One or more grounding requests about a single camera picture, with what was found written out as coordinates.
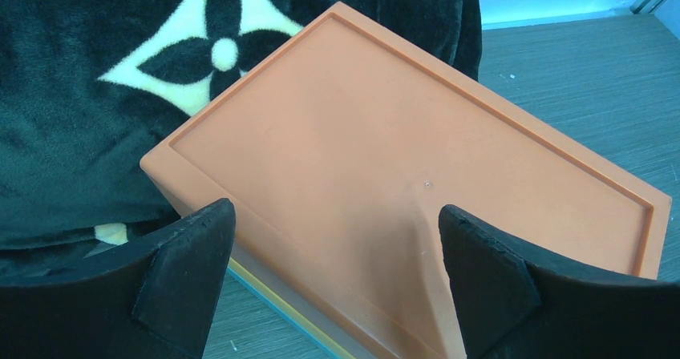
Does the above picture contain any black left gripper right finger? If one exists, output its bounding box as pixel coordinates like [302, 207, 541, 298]
[439, 204, 679, 358]

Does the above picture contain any black floral blanket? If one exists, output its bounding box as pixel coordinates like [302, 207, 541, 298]
[1, 0, 482, 277]

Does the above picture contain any orange drawer organizer box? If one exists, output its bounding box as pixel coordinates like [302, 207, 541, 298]
[140, 2, 671, 358]

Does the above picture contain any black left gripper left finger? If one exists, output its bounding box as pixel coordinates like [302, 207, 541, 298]
[1, 198, 236, 358]

